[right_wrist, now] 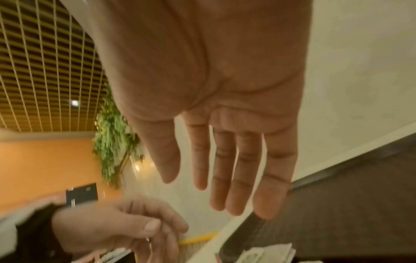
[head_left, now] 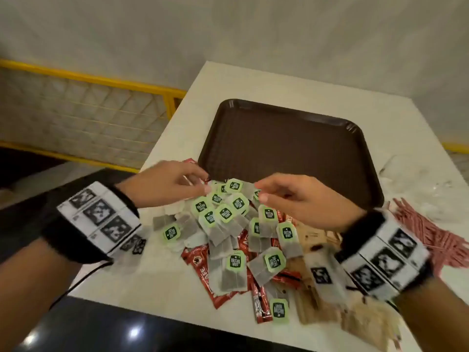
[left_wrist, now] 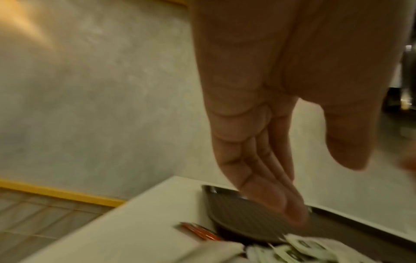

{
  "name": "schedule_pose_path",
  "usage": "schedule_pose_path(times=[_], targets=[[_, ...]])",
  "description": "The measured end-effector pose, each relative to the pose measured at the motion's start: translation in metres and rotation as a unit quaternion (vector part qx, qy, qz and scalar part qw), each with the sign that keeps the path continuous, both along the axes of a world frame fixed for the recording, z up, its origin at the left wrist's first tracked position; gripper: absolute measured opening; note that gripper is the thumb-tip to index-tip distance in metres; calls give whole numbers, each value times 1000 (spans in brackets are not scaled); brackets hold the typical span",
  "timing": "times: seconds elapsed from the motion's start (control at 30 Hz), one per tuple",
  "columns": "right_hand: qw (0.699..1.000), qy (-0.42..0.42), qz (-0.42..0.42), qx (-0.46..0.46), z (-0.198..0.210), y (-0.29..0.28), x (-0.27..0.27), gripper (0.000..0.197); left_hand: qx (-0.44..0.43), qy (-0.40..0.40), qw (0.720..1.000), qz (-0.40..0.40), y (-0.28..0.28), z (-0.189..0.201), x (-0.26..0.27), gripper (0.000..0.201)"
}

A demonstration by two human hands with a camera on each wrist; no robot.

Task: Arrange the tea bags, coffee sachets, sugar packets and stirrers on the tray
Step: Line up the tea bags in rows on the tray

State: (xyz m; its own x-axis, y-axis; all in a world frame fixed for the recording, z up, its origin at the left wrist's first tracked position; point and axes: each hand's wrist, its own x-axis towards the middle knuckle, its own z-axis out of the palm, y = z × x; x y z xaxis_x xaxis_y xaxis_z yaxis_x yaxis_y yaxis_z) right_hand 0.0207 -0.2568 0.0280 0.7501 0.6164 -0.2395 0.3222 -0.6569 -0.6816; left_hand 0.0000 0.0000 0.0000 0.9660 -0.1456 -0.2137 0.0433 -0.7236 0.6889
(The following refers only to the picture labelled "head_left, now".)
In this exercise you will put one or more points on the person's left hand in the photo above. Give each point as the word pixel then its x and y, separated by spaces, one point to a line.
pixel 161 183

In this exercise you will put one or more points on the person's right hand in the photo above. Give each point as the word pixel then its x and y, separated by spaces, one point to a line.
pixel 311 201

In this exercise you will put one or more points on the brown plastic tray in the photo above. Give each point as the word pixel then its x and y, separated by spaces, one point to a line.
pixel 285 150

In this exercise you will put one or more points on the pile of tea bags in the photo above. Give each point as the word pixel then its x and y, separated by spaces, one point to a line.
pixel 223 214

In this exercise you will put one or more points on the pile of red Nescafe sachets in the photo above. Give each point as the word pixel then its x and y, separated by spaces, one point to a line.
pixel 199 263

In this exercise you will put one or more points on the clear glass cups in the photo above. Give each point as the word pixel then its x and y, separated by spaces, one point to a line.
pixel 432 194

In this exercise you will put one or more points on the pile of brown sugar packets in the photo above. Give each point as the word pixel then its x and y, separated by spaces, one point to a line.
pixel 366 322

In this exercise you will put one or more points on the pile of pink stirrer sticks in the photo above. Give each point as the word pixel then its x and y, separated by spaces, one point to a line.
pixel 439 238

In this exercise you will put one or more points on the left wristband with marker tiles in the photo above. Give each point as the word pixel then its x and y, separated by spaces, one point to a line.
pixel 99 212

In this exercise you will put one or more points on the wristband with marker tiles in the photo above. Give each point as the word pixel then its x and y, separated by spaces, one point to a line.
pixel 384 260
pixel 99 212

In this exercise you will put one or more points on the marker cube on right wrist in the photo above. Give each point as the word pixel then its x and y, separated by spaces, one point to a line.
pixel 322 276

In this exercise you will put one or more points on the right wristband with marker tiles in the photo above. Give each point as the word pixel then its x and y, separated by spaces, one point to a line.
pixel 384 260

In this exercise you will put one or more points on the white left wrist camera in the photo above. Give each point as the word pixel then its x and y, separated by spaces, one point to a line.
pixel 133 245

